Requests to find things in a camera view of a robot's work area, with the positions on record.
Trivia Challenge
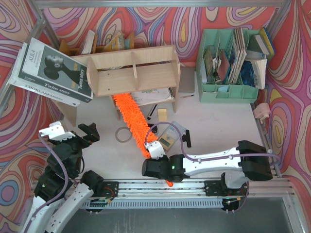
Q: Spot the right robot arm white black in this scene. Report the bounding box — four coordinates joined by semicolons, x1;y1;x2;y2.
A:
141;140;273;189

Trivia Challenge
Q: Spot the open white book in organizer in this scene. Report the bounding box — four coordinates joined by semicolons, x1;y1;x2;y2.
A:
251;59;267;89

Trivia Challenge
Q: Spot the small calculator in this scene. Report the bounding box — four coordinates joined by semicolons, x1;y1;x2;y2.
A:
158;121;186;151

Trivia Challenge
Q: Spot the aluminium mounting rail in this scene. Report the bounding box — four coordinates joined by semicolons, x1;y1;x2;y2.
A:
112;178;294;198

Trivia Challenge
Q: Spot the spiral notebook under shelf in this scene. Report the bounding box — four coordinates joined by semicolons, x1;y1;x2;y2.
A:
130;88;174;106

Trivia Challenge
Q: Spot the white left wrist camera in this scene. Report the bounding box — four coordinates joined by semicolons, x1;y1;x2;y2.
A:
39;121;75;141

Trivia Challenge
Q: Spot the red booklet in organizer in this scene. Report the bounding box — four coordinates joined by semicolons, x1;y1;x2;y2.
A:
217;50;230;81

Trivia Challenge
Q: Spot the black white Twins story book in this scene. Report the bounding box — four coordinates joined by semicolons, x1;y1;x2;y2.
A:
18;38;93;103

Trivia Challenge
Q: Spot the silver black stapler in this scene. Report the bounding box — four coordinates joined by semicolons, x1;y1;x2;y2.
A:
148;123;158;135

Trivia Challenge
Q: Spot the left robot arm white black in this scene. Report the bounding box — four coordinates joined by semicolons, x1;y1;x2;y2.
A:
21;121;104;233

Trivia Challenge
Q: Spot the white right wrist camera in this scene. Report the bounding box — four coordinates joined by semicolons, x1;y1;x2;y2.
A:
145;141;166;160

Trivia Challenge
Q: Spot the white book under top book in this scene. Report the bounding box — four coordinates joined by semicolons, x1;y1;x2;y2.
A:
9;42;81;107

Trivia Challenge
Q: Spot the stack of thin beige books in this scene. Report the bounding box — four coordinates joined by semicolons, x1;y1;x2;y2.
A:
228;27;246;84

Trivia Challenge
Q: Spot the mint green desk organizer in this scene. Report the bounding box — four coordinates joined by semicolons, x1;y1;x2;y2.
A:
196;29;259;103

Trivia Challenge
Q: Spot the wooden bookshelf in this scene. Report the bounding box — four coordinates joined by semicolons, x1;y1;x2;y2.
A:
65;44;182;121

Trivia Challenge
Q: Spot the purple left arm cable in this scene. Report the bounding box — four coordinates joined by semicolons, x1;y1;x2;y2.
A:
24;133;69;226

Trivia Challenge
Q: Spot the masking tape roll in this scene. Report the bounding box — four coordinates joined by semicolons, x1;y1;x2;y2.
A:
115;127;133;143

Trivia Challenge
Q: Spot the black white marker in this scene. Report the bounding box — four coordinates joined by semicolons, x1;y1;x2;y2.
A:
147;104;158;120

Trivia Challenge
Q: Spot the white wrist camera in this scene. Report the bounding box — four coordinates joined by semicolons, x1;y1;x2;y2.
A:
39;121;75;141
145;141;166;160

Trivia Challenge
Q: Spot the orange chenille duster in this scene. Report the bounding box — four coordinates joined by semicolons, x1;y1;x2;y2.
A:
112;92;174;187

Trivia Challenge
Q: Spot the brown wooden book rack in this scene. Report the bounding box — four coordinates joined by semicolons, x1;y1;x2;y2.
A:
59;31;136;55

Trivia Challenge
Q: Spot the blue yellow book in organizer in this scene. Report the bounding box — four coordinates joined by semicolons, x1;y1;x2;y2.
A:
253;27;275;57

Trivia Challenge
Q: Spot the pink pig figurine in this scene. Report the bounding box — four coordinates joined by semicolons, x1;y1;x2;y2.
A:
253;102;271;124

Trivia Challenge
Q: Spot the yellow sticky notes pad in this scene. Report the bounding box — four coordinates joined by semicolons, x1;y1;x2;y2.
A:
157;108;167;122

